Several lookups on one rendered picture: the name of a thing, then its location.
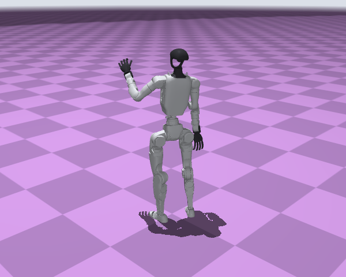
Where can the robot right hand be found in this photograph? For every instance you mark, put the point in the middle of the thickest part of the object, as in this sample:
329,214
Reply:
198,138

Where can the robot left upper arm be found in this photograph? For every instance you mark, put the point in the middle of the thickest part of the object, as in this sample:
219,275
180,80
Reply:
156,82

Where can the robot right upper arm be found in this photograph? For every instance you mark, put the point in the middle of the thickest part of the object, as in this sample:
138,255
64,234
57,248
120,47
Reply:
194,94

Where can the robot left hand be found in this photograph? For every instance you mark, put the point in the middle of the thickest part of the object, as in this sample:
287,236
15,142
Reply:
125,67

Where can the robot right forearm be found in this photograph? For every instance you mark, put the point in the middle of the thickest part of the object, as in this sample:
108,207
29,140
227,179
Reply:
195,119

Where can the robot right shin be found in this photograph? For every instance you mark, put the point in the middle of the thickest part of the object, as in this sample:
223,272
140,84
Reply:
189,189

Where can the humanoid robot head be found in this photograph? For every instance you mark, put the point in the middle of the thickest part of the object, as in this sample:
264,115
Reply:
180,55

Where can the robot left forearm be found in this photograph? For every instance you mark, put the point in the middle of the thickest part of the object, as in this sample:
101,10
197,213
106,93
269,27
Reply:
133,89

